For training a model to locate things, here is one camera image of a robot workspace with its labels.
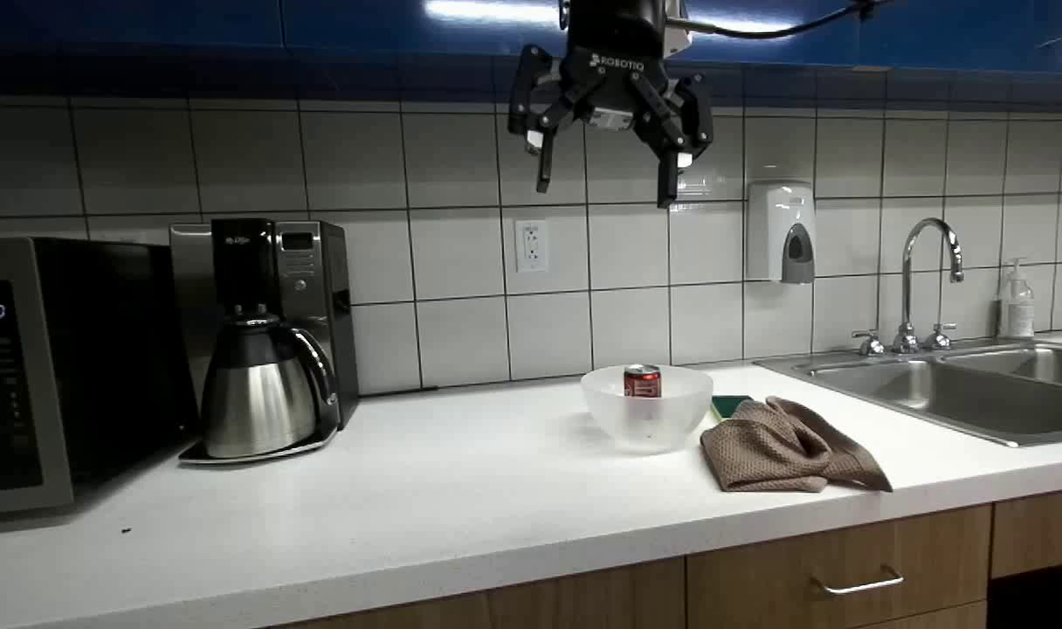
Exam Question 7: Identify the chrome sink faucet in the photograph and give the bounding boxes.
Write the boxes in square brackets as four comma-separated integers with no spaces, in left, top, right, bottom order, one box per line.
[851,212,967,361]

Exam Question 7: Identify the stainless steel double sink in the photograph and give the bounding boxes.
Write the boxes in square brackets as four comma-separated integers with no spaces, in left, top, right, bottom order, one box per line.
[780,341,1062,446]

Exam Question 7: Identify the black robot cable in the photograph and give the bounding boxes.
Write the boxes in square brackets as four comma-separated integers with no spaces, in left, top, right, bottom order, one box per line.
[667,0,889,47]

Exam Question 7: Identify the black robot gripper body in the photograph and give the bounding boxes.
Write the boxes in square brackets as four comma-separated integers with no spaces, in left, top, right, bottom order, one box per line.
[527,0,713,155]

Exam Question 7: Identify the white wall outlet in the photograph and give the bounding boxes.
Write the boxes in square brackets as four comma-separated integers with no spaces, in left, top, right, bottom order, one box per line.
[514,219,551,272]

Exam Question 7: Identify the white wall soap dispenser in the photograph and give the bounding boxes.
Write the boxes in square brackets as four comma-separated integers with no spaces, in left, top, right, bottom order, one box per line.
[745,186,816,282]

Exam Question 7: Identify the brown cloth towel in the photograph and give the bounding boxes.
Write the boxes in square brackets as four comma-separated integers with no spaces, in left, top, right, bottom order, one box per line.
[699,399,889,491]

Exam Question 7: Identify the clear soap bottle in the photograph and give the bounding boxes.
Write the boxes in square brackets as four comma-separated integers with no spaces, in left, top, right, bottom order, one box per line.
[1000,262,1032,340]

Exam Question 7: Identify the red soda can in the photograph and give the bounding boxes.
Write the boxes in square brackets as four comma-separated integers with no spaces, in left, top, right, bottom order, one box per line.
[621,363,660,399]

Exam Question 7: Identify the black coffee maker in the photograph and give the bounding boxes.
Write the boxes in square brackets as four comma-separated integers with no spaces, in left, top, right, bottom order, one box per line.
[167,215,359,467]

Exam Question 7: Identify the blue upper cabinets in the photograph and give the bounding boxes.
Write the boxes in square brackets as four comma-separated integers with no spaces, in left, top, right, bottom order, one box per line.
[0,0,1062,101]

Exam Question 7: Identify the steel coffee carafe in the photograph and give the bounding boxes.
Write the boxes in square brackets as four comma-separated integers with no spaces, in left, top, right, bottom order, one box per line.
[202,316,338,461]

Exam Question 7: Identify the clear plastic bowl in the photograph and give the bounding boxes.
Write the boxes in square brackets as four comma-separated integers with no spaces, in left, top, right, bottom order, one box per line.
[579,363,713,453]

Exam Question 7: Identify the wooden lower cabinets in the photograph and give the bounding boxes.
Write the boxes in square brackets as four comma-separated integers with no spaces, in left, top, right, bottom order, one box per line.
[291,491,1062,629]

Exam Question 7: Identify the black silver microwave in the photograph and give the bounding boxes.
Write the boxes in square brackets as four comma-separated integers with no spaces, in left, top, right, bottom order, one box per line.
[0,239,200,517]

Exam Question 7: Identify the green yellow sponge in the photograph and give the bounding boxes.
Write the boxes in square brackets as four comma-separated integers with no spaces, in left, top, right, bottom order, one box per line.
[713,396,751,418]

